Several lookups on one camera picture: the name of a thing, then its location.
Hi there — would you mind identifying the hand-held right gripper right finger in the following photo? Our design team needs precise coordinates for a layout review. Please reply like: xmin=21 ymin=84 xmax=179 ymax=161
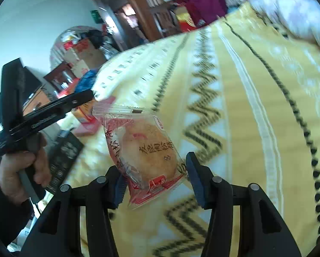
xmin=185 ymin=151 xmax=302 ymax=257

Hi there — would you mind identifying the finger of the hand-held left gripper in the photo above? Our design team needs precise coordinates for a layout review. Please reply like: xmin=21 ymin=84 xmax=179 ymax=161
xmin=23 ymin=89 xmax=95 ymax=121
xmin=8 ymin=107 xmax=67 ymax=140

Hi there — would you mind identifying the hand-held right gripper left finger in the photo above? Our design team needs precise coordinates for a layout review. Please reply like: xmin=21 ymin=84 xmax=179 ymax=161
xmin=19 ymin=164 xmax=128 ymax=257

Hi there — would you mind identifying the pastry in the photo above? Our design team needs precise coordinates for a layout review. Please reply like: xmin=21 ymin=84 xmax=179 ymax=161
xmin=92 ymin=104 xmax=188 ymax=211

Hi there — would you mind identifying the person's left forearm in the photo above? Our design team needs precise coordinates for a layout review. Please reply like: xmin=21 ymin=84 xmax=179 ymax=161
xmin=0 ymin=152 xmax=35 ymax=248

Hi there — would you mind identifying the person's left hand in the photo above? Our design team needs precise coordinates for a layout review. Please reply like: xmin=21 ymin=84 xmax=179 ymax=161
xmin=0 ymin=134 xmax=52 ymax=206

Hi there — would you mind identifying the orange printed snack box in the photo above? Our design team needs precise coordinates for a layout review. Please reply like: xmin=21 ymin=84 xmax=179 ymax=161
xmin=75 ymin=101 xmax=97 ymax=121

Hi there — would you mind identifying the orange wooden drawer unit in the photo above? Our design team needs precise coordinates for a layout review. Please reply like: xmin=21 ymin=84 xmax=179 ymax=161
xmin=23 ymin=88 xmax=53 ymax=116

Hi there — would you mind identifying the blue patterned bag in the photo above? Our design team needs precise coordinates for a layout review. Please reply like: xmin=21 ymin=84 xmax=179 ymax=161
xmin=75 ymin=70 xmax=99 ymax=95

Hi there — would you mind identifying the black television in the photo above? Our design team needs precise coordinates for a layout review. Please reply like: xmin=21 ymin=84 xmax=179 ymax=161
xmin=0 ymin=66 xmax=43 ymax=125

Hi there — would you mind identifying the dark wooden glass cabinet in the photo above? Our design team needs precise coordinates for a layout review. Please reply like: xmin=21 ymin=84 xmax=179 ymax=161
xmin=43 ymin=61 xmax=80 ymax=94

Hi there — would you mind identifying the red flat box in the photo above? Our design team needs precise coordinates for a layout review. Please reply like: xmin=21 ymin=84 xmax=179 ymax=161
xmin=74 ymin=96 xmax=115 ymax=137

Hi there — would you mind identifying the small cardboard box red print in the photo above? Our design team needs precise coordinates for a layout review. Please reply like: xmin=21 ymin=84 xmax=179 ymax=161
xmin=68 ymin=58 xmax=89 ymax=79

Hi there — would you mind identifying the black printed box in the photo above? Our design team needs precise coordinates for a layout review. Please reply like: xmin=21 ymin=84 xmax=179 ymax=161
xmin=48 ymin=129 xmax=85 ymax=194

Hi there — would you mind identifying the large brown cardboard box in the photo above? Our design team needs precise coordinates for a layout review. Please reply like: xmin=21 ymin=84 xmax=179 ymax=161
xmin=74 ymin=39 xmax=107 ymax=72

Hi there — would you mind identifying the brown wooden door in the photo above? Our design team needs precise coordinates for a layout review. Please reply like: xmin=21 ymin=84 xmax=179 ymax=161
xmin=85 ymin=0 xmax=193 ymax=52

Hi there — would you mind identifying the red and yellow box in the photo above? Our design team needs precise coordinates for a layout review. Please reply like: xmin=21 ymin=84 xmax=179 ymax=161
xmin=175 ymin=6 xmax=197 ymax=31

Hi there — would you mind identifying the magenta cloth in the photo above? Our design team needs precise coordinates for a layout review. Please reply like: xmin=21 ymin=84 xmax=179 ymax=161
xmin=186 ymin=0 xmax=228 ymax=28

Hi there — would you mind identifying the white quilt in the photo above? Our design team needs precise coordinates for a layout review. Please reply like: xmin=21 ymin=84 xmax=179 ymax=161
xmin=248 ymin=0 xmax=320 ymax=46

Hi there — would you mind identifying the green wall sign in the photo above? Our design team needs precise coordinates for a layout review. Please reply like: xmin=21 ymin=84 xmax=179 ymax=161
xmin=90 ymin=10 xmax=102 ymax=24

